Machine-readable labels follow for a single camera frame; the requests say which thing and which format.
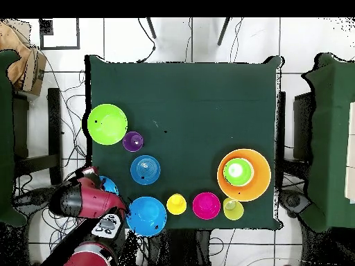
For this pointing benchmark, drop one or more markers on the large blue bowl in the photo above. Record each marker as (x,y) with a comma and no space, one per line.
(111,185)
(145,214)

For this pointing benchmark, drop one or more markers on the small blue ridged bowl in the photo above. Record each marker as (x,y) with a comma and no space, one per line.
(145,169)

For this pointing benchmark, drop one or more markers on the yellow cup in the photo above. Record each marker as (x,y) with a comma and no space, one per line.
(176,204)

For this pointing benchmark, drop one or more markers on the small green bowl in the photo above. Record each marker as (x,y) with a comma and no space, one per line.
(238,171)

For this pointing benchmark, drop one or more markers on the large orange bowl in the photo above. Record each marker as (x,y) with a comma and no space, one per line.
(260,180)

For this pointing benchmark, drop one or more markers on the large green bowl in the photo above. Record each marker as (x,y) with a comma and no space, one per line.
(107,124)

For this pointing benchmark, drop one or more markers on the purple cup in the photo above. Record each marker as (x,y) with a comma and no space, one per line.
(133,141)

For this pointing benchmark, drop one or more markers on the black floor stand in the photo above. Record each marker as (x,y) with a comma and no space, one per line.
(54,124)

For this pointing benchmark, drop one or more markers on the green cloth side table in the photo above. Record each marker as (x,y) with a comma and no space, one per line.
(5,138)
(330,138)

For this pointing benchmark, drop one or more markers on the cardboard box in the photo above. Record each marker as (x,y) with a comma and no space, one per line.
(34,69)

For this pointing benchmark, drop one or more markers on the dark green tablecloth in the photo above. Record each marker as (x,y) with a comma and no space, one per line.
(180,97)

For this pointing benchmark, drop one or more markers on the small red bowl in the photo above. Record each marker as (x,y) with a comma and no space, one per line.
(206,205)

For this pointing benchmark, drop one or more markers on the translucent yellow-green cup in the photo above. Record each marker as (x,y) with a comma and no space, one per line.
(236,212)

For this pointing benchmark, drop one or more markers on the black tripod leg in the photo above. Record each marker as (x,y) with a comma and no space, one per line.
(223,32)
(151,27)

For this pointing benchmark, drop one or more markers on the black box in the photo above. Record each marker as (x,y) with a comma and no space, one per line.
(302,124)

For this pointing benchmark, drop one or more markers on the black robot pedestal leg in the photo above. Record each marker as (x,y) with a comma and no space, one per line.
(292,201)
(33,198)

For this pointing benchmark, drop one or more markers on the black square floor frame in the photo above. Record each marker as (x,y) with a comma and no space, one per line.
(45,27)

